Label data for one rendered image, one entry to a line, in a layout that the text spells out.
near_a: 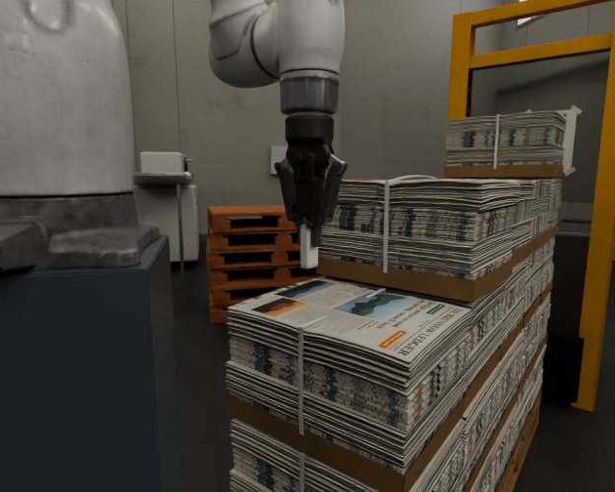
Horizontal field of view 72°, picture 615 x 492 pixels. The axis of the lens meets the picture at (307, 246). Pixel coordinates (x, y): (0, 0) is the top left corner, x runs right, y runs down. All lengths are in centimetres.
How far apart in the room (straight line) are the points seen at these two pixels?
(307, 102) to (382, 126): 712
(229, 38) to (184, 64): 653
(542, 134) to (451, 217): 91
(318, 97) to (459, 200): 35
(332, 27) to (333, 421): 59
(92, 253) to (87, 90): 13
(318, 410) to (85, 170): 52
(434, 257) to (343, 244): 22
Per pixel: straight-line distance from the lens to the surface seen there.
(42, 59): 40
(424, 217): 87
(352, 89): 764
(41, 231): 39
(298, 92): 64
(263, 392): 81
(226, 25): 76
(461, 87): 236
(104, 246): 38
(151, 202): 501
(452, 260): 85
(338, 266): 98
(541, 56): 232
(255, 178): 713
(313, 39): 65
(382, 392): 66
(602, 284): 226
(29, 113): 39
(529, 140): 171
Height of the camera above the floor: 107
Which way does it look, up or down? 10 degrees down
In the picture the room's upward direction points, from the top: straight up
